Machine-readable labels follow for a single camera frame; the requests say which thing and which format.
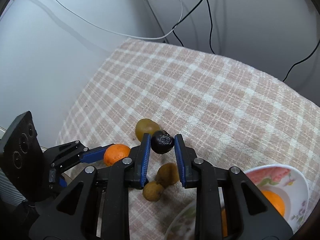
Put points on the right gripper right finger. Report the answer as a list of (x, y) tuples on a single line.
[(228, 204)]

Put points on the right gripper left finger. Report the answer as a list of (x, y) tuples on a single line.
[(96, 195)]

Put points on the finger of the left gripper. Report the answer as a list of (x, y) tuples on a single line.
[(62, 182), (92, 155)]

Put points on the medium orange mandarin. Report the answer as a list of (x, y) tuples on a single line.
[(115, 153)]

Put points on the dark plum back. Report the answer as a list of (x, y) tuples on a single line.
[(162, 142)]

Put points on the large orange left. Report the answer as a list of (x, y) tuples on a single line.
[(272, 197)]

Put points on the floral white plate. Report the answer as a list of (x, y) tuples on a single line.
[(284, 180)]

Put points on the green-brown fruit back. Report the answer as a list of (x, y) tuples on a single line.
[(145, 126)]

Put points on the brown kiwi front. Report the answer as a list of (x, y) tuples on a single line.
[(152, 191)]

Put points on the brown kiwi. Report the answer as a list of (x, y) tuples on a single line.
[(152, 191), (167, 175)]

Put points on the brown kiwi right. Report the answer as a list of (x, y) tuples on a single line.
[(167, 175)]

